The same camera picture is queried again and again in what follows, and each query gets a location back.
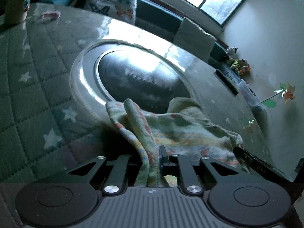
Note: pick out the butterfly print pillow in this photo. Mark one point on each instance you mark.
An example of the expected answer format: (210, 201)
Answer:
(123, 10)

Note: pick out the orange green plush toys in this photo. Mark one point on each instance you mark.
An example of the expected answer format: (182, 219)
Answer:
(239, 66)

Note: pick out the plain grey pillow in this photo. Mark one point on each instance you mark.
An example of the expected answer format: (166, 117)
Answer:
(194, 39)

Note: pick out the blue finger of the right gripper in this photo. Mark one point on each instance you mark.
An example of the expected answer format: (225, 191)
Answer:
(264, 169)

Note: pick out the pink cartoon bottle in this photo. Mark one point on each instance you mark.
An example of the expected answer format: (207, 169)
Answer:
(16, 11)

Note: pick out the black white plush toy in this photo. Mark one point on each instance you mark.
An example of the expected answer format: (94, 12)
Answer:
(232, 52)

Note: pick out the patterned children's garment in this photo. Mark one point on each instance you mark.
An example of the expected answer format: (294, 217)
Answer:
(184, 129)

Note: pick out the round induction cooker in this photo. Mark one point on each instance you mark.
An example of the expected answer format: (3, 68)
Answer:
(115, 70)

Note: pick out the paper pinwheel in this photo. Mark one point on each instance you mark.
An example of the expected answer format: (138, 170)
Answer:
(285, 92)

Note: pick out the black remote control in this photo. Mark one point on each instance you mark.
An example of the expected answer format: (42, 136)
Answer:
(226, 82)

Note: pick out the clear plastic storage box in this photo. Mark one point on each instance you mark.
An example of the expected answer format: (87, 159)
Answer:
(249, 96)

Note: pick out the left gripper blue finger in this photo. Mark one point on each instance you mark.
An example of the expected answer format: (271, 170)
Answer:
(168, 163)

